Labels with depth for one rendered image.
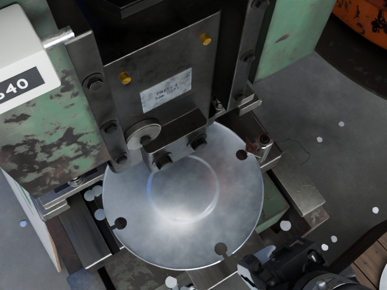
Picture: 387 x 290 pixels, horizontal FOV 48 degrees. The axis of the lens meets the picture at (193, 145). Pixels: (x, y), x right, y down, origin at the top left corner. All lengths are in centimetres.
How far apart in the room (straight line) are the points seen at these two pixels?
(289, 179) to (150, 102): 50
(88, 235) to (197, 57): 46
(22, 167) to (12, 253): 122
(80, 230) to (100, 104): 48
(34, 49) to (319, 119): 160
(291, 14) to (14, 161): 31
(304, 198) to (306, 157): 76
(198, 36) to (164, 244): 40
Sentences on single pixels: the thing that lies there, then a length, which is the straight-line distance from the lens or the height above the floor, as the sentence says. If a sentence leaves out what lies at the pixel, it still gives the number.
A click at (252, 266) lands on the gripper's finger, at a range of 57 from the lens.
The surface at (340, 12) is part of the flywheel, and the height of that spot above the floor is 99.
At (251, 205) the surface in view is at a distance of 79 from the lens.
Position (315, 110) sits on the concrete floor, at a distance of 182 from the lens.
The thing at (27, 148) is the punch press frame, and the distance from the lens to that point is 42.
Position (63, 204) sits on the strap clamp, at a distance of 86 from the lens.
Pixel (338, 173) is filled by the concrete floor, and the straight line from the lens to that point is 173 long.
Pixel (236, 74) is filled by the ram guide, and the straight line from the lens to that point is 54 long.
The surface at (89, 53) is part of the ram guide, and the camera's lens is 36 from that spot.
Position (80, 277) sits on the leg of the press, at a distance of 92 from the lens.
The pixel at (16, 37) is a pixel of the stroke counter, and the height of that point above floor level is 133.
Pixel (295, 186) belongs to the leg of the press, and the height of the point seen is 64.
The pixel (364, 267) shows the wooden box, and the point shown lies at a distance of 129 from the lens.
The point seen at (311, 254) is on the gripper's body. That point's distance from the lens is 57.
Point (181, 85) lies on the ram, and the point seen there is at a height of 106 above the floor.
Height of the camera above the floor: 154
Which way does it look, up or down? 67 degrees down
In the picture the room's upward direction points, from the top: 3 degrees clockwise
